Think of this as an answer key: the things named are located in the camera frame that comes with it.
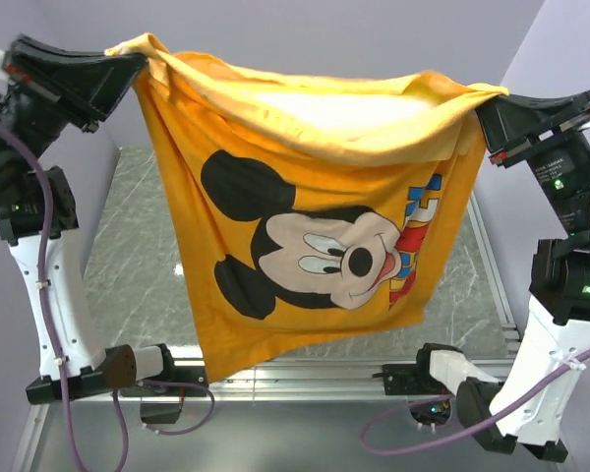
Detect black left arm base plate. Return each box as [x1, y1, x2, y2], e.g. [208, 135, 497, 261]
[166, 359, 209, 397]

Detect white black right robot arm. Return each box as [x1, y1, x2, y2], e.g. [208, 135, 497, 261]
[413, 89, 590, 463]

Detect aluminium front rail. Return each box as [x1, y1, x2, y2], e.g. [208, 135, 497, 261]
[32, 357, 522, 403]

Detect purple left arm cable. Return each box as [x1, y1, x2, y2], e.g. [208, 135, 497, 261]
[0, 112, 216, 472]

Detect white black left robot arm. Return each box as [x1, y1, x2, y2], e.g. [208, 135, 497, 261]
[0, 35, 179, 405]

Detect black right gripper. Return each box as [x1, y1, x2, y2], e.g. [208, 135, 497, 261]
[470, 80, 590, 228]

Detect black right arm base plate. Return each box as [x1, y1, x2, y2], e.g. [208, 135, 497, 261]
[372, 363, 447, 396]

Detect orange pillowcase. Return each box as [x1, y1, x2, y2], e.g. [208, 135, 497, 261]
[106, 33, 505, 381]

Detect aluminium side rail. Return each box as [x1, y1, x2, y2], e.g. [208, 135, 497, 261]
[467, 193, 521, 357]

